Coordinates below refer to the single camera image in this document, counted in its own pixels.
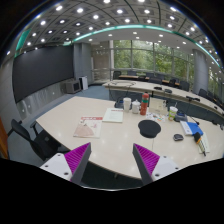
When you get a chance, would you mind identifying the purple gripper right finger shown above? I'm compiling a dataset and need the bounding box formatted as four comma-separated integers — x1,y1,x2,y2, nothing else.
132,142,181,186

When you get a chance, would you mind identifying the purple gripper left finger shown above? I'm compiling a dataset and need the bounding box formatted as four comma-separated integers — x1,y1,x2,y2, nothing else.
39,142,92,185

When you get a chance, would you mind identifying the black round mouse pad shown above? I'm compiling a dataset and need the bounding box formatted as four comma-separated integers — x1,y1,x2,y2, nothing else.
138,120,161,138

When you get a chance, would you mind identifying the dark computer mouse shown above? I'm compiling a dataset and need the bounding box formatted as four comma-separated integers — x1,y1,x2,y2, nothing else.
173,134,184,141

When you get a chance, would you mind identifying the red and white magazine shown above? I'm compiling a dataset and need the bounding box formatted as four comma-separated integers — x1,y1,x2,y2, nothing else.
73,116,103,138

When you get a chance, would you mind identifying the black office chair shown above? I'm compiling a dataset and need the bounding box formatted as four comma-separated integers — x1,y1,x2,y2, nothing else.
11,119,68,161

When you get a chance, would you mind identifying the blue folder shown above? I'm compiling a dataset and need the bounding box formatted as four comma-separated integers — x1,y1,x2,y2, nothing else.
180,121,203,136

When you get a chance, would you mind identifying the white paper booklet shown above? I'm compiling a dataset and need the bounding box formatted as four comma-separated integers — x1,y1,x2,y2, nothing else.
103,108,123,123

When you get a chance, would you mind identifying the red thermos bottle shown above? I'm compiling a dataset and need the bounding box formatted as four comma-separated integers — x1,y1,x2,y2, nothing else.
140,93,149,115

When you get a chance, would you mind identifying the green and white cup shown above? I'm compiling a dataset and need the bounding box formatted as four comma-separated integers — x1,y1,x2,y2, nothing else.
168,106,178,121

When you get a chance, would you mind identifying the white lidded mug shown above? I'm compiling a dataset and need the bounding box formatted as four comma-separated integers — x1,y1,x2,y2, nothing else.
132,100,140,114

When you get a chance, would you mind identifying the white paper cup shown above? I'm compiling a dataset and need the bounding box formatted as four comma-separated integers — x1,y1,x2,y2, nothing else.
123,97,131,112

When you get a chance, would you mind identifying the curved rear conference table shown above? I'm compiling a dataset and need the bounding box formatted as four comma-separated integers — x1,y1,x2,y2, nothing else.
104,80,224,124

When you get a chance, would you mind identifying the large dark wall screen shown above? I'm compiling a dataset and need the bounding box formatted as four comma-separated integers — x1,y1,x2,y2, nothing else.
12,46,74,102

